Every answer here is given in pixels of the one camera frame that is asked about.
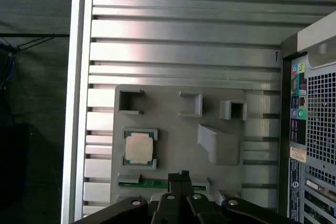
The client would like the silver CPU with green edge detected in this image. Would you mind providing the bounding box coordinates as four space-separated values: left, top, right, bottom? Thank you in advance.
123 130 158 168

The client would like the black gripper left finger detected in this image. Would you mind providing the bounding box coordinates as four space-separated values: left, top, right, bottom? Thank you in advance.
75 173 187 224

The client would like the black open PC case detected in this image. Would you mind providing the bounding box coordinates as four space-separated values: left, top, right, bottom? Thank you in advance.
279 10 336 224

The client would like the grey plastic parts rack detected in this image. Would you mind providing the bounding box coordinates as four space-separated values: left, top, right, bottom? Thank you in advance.
111 84 245 210

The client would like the green RAM stick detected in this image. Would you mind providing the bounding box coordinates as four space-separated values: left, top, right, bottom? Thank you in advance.
118 179 209 189

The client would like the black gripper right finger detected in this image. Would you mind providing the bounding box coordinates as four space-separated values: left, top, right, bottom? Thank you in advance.
182 170 302 224

